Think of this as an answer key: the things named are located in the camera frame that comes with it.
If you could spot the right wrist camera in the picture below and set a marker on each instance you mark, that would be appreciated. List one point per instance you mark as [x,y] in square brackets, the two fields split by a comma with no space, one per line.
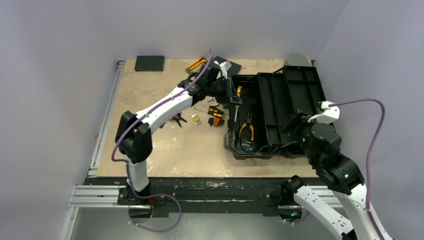
[328,114]

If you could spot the yellow handled pliers top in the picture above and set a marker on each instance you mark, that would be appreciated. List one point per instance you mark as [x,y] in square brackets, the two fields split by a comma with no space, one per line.
[196,65]

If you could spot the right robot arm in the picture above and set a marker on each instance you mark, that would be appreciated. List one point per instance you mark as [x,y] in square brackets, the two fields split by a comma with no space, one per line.
[322,147]

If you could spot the orange hex key holder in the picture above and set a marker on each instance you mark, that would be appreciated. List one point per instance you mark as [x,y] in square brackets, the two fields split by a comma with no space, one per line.
[216,122]

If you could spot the yellow black screwdriver right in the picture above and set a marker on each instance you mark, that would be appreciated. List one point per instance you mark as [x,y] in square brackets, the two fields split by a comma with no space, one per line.
[213,111]

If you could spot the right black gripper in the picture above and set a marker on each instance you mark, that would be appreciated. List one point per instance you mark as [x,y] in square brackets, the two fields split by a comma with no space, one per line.
[298,120]

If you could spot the aluminium frame rail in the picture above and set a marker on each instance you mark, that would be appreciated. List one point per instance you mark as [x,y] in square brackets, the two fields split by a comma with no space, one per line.
[202,195]

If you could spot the yellow handled long pliers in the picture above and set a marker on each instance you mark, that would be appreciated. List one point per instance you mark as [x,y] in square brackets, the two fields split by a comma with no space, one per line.
[248,125]

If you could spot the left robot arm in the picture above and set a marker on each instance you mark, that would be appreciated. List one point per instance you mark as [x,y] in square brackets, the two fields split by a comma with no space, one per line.
[134,135]

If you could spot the black network switch box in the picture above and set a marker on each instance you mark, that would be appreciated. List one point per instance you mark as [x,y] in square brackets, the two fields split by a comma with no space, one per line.
[149,63]

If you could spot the black tool box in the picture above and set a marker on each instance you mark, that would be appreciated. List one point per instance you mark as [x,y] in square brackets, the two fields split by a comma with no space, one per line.
[272,97]

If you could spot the black flat tray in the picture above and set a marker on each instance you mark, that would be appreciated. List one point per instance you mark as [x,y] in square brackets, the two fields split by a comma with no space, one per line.
[232,68]

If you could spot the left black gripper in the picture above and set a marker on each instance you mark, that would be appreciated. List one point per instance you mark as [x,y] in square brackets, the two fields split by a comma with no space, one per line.
[229,91]

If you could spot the grey plastic case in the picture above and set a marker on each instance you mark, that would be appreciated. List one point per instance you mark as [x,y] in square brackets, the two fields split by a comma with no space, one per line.
[298,60]

